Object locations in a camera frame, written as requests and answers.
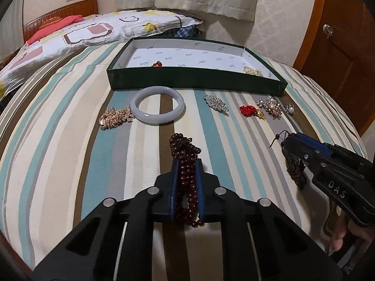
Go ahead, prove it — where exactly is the white pearl bracelet bundle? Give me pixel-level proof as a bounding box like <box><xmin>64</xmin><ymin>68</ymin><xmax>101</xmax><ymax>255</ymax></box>
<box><xmin>243</xmin><ymin>65</ymin><xmax>265</xmax><ymax>78</ymax></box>

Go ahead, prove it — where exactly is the pink red pillow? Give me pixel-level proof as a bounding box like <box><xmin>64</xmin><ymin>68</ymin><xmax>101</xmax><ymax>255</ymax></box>
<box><xmin>25</xmin><ymin>15</ymin><xmax>85</xmax><ymax>46</ymax></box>

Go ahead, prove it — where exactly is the wooden headboard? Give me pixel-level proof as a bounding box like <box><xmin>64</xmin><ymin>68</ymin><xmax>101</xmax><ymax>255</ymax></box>
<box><xmin>23</xmin><ymin>0</ymin><xmax>98</xmax><ymax>42</ymax></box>

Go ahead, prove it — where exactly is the red tassel gold pendant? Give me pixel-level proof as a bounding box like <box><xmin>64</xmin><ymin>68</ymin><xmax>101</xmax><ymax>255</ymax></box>
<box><xmin>152</xmin><ymin>61</ymin><xmax>162</xmax><ymax>67</ymax></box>

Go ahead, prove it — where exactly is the dark red bead bracelet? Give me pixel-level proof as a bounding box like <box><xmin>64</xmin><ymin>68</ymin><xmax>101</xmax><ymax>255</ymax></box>
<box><xmin>168</xmin><ymin>133</ymin><xmax>206</xmax><ymax>228</ymax></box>

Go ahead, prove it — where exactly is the striped bed cover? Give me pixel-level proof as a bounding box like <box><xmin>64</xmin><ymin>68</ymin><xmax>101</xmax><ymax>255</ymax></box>
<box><xmin>1</xmin><ymin>44</ymin><xmax>367</xmax><ymax>269</ymax></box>

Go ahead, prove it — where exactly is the pink pearl gold bracelet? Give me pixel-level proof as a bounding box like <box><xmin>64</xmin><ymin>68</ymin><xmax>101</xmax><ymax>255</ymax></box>
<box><xmin>255</xmin><ymin>96</ymin><xmax>284</xmax><ymax>120</ymax></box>

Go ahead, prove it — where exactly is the wooden door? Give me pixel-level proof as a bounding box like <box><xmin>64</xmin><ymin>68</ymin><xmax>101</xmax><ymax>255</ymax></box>
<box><xmin>293</xmin><ymin>0</ymin><xmax>374</xmax><ymax>135</ymax></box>

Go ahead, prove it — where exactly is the green shallow box tray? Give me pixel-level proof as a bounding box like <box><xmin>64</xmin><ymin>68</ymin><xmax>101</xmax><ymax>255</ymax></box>
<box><xmin>107</xmin><ymin>37</ymin><xmax>287</xmax><ymax>96</ymax></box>

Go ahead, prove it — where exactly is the pale jade bangle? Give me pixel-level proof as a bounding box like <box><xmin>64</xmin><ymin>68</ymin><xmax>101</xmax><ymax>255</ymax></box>
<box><xmin>130</xmin><ymin>86</ymin><xmax>185</xmax><ymax>125</ymax></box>

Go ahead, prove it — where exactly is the metal door lock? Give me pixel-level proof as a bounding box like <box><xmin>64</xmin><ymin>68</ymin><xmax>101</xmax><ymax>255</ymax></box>
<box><xmin>322</xmin><ymin>24</ymin><xmax>334</xmax><ymax>39</ymax></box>

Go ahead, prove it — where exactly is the right hand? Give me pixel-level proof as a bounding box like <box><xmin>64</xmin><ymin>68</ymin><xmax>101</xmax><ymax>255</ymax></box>
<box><xmin>329</xmin><ymin>211</ymin><xmax>374</xmax><ymax>252</ymax></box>

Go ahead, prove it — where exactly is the left side curtain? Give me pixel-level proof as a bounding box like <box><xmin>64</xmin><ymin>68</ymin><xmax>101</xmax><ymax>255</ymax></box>
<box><xmin>0</xmin><ymin>0</ymin><xmax>24</xmax><ymax>62</ymax></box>

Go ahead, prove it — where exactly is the black carved bead bracelet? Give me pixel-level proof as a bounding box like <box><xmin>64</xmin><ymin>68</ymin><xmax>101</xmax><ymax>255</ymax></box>
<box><xmin>269</xmin><ymin>131</ymin><xmax>308</xmax><ymax>190</ymax></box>

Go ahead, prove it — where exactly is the white patterned quilt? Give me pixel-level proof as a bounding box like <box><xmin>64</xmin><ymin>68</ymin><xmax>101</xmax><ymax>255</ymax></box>
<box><xmin>1</xmin><ymin>10</ymin><xmax>203</xmax><ymax>99</ymax></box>

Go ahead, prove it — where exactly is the pearl flower brooch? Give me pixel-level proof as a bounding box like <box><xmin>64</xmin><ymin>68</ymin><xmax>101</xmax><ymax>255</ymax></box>
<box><xmin>284</xmin><ymin>104</ymin><xmax>295</xmax><ymax>115</ymax></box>

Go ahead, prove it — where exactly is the silver rhinestone brooch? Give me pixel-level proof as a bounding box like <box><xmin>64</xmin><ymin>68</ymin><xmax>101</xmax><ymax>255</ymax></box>
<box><xmin>203</xmin><ymin>94</ymin><xmax>229</xmax><ymax>114</ymax></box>

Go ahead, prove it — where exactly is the rose gold bead bracelet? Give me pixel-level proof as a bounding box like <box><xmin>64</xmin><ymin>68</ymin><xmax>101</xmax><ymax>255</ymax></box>
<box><xmin>98</xmin><ymin>105</ymin><xmax>135</xmax><ymax>131</ymax></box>

